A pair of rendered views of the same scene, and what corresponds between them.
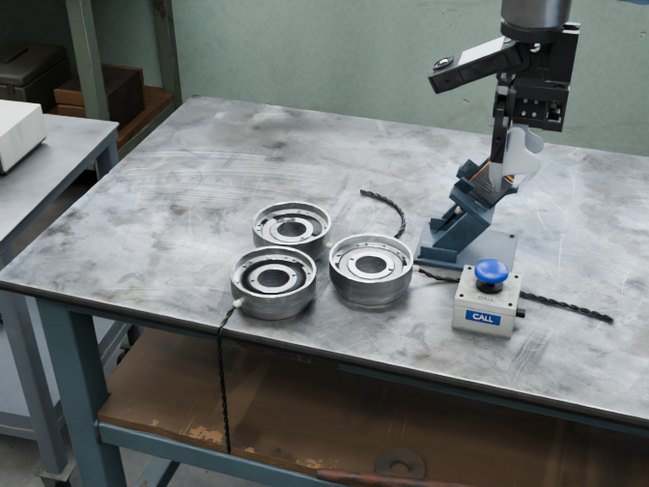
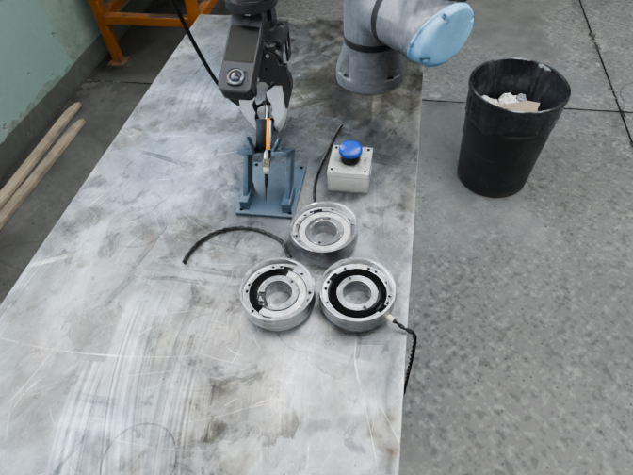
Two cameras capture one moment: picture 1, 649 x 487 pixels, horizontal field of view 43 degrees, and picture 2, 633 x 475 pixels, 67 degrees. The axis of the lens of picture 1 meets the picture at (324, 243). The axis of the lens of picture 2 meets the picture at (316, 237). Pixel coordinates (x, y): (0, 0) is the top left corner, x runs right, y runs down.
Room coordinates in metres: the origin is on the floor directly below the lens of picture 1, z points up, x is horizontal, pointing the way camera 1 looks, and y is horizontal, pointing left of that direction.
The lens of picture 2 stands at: (0.89, 0.43, 1.39)
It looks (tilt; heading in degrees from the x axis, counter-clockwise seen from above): 50 degrees down; 265
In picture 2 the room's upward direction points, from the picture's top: 4 degrees counter-clockwise
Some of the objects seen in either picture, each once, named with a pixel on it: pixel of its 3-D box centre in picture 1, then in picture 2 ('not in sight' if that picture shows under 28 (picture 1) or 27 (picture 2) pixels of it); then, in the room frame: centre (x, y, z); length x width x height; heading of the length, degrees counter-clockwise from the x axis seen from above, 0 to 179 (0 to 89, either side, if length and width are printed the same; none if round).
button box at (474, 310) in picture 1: (492, 300); (350, 166); (0.77, -0.20, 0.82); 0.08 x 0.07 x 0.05; 72
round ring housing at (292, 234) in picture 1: (292, 234); (278, 295); (0.92, 0.04, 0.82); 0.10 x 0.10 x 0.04
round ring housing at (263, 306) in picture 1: (273, 283); (357, 295); (0.81, 0.06, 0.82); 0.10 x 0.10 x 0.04
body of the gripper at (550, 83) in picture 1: (532, 72); (258, 33); (0.90, -0.24, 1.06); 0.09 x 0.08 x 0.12; 73
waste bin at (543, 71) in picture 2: not in sight; (503, 133); (0.05, -0.94, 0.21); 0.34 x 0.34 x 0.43
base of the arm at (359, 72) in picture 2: not in sight; (370, 54); (0.67, -0.51, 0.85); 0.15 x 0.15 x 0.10
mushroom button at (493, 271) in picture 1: (490, 282); (350, 156); (0.78, -0.19, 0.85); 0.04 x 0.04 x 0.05
